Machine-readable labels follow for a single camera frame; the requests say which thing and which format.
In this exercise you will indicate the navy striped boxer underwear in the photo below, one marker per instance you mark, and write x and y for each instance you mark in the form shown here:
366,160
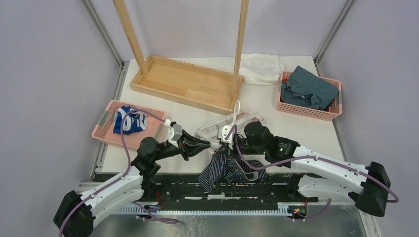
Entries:
223,167

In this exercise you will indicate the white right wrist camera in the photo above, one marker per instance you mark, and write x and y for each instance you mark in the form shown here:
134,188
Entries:
225,135

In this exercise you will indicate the pink basket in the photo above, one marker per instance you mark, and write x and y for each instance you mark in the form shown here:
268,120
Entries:
104,130
334,110

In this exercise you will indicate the wooden hanger rack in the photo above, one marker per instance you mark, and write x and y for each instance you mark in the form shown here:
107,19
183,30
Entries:
185,83

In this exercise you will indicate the white slotted cable duct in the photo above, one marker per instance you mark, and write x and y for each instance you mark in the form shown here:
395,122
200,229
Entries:
132,209

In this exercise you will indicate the blue white underwear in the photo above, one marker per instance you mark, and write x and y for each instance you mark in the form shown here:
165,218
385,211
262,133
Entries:
133,123

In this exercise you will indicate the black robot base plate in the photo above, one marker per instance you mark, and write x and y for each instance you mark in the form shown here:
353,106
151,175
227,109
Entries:
183,192

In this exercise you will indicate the pink basket left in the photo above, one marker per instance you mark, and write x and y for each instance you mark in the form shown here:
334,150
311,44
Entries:
104,130

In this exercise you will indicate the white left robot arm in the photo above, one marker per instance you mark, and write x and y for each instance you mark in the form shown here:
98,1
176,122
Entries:
79,214

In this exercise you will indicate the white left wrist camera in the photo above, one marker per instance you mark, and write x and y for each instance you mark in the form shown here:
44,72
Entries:
174,132

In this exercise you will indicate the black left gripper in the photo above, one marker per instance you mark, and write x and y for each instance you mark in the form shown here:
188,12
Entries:
186,147

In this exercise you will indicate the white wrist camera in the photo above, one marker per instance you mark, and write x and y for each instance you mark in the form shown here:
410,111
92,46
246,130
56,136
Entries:
174,132
225,135

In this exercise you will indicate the white plastic clip hanger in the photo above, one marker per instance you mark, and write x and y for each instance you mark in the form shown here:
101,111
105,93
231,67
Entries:
214,131

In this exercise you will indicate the pink basket right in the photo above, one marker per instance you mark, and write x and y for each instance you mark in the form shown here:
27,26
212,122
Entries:
334,110

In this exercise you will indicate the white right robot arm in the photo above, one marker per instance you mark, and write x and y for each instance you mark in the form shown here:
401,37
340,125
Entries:
367,186

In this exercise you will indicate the teal grey underwear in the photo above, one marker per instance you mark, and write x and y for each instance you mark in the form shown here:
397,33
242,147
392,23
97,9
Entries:
305,89

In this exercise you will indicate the white folded cloth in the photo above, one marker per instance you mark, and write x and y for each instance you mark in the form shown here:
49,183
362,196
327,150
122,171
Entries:
261,69

